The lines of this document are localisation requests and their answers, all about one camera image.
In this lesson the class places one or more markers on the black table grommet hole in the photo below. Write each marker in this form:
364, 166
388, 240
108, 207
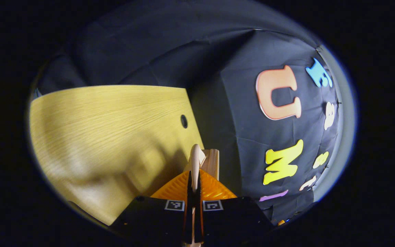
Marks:
183, 121

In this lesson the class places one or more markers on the beige pink suitcase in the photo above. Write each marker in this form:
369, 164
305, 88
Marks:
211, 161

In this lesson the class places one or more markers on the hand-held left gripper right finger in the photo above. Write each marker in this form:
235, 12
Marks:
199, 219

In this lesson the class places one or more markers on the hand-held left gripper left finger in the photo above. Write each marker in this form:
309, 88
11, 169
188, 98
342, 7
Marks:
188, 219

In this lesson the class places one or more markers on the black backdrop cloth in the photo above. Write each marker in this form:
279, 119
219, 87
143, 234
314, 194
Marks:
149, 51

